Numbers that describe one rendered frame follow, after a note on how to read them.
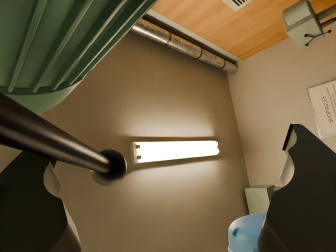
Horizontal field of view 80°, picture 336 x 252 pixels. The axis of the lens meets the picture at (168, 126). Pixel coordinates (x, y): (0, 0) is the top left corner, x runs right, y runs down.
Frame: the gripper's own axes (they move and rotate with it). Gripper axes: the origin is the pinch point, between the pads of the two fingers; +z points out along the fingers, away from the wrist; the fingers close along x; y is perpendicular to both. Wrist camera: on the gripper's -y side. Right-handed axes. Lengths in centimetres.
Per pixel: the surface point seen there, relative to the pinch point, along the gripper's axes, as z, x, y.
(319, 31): 194, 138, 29
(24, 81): 4.4, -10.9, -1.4
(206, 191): 142, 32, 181
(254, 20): 244, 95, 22
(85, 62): 5.8, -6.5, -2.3
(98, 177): 2.5, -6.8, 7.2
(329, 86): 213, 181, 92
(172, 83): 212, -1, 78
